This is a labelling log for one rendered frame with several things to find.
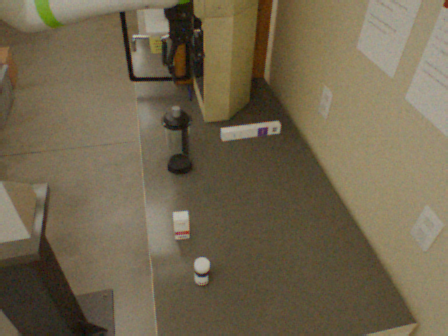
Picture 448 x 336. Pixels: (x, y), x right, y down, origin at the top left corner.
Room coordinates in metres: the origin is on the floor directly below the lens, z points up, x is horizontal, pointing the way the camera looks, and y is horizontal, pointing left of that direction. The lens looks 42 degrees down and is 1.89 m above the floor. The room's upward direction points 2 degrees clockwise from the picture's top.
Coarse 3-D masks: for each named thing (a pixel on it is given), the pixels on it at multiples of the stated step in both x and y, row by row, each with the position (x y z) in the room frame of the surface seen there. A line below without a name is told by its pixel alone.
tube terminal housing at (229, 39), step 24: (216, 0) 1.38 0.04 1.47; (240, 0) 1.44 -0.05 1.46; (216, 24) 1.38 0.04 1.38; (240, 24) 1.45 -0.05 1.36; (216, 48) 1.38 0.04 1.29; (240, 48) 1.46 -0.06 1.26; (216, 72) 1.38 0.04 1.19; (240, 72) 1.47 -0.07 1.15; (216, 96) 1.38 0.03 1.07; (240, 96) 1.48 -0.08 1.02; (216, 120) 1.38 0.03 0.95
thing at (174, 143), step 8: (168, 136) 1.03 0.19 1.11; (176, 136) 1.02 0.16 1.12; (184, 136) 1.03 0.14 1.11; (168, 144) 1.03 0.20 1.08; (176, 144) 1.02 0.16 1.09; (184, 144) 1.03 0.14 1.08; (168, 152) 1.03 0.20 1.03; (176, 152) 1.02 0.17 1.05; (184, 152) 1.03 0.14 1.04; (168, 160) 1.04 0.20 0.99; (176, 160) 1.02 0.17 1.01; (184, 160) 1.03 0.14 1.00
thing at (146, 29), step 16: (128, 16) 1.63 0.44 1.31; (144, 16) 1.64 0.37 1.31; (160, 16) 1.65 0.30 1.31; (128, 32) 1.63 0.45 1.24; (144, 32) 1.64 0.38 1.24; (160, 32) 1.65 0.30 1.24; (144, 48) 1.64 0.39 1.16; (160, 48) 1.65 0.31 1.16; (144, 64) 1.64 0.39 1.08; (160, 64) 1.65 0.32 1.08; (176, 64) 1.66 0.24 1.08
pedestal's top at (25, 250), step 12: (36, 192) 0.89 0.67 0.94; (48, 192) 0.91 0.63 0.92; (36, 204) 0.84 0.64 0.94; (48, 204) 0.87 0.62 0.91; (36, 216) 0.78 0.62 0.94; (36, 228) 0.73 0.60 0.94; (24, 240) 0.68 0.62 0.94; (36, 240) 0.68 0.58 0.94; (0, 252) 0.63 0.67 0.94; (12, 252) 0.63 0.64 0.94; (24, 252) 0.64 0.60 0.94; (36, 252) 0.64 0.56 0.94; (0, 264) 0.61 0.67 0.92; (12, 264) 0.61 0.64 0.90
